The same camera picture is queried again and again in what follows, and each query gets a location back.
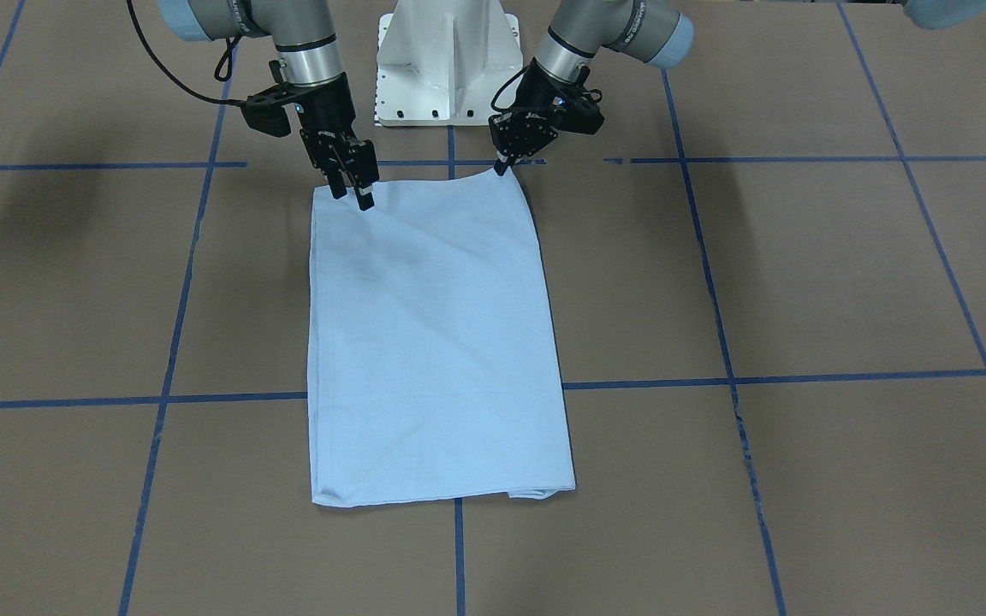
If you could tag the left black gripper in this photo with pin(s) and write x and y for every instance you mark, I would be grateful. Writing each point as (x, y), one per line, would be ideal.
(534, 103)

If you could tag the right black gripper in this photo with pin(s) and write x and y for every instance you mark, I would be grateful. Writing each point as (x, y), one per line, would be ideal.
(328, 106)

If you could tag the light blue polo shirt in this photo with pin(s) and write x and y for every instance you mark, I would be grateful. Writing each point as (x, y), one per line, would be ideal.
(431, 368)

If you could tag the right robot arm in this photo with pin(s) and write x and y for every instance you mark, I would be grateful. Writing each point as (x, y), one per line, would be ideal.
(308, 76)

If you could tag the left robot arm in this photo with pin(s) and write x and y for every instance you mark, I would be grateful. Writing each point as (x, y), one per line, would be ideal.
(653, 32)

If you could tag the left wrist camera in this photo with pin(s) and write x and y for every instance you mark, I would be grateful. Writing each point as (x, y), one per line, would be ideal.
(577, 110)

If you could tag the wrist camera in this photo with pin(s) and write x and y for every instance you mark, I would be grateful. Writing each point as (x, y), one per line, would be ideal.
(577, 110)
(265, 111)

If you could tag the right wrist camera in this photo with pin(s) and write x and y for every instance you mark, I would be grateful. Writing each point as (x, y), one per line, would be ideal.
(265, 111)

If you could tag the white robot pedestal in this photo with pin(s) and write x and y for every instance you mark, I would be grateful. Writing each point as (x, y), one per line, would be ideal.
(440, 63)

